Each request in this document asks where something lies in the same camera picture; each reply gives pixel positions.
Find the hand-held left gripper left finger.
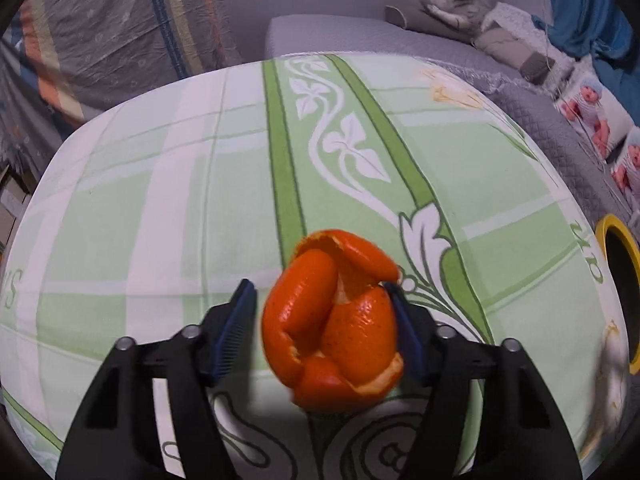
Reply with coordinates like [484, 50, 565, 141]
[55, 278, 258, 480]

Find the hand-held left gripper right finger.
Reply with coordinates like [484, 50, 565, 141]
[382, 281, 584, 480]

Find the orange peel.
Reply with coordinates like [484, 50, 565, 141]
[261, 229, 405, 414]

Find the yellow round bin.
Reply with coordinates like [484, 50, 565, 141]
[594, 213, 640, 376]

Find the green floral tablecloth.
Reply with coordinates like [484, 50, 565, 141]
[0, 51, 632, 480]

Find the baby print pillow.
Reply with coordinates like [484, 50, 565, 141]
[555, 72, 636, 164]
[610, 127, 640, 202]

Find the grey beige cushion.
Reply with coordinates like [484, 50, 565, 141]
[474, 25, 557, 86]

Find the plastic wrapped striped quilt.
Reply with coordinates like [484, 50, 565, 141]
[0, 0, 247, 133]

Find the grey bolster pillow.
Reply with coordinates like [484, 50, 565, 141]
[383, 4, 477, 44]

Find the white lace cushion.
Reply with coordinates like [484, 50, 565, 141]
[482, 2, 577, 82]

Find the grey plush toy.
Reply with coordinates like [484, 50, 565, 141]
[417, 0, 494, 44]

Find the blue curtain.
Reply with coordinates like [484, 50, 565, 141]
[532, 0, 640, 127]

